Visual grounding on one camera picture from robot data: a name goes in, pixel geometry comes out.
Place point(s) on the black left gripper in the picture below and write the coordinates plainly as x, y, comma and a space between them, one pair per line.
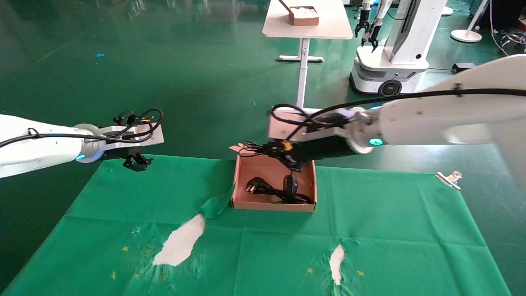
119, 152

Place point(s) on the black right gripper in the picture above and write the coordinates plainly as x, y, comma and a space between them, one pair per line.
324, 149

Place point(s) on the black computer mouse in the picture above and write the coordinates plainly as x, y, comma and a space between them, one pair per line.
291, 185

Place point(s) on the slim white robot arm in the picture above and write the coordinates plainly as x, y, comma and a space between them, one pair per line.
362, 24
372, 35

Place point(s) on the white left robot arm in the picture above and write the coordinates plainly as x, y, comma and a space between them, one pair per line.
33, 148

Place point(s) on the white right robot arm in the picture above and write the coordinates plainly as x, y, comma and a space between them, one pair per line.
452, 119

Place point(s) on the open brown cardboard box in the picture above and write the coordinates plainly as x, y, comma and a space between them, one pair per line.
271, 206

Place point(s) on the small brown cardboard box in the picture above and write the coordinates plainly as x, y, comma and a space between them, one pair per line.
306, 21

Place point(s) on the green tablecloth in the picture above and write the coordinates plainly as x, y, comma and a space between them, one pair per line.
267, 246

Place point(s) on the white wheeled robot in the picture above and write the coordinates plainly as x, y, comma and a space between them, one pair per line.
390, 61

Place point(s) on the white packing foam pieces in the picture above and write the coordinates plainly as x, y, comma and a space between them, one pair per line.
306, 12

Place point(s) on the metal table clip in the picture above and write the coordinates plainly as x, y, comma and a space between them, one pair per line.
448, 180

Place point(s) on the black power adapter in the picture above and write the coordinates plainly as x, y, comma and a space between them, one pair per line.
462, 65

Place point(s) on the white floor stand base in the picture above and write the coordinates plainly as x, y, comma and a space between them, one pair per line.
466, 36

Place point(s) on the white round stand base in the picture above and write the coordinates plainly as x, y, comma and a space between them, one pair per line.
448, 11

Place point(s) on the black cabinet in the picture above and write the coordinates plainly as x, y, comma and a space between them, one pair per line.
505, 12

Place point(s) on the white pedestal table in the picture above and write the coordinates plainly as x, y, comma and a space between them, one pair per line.
328, 28

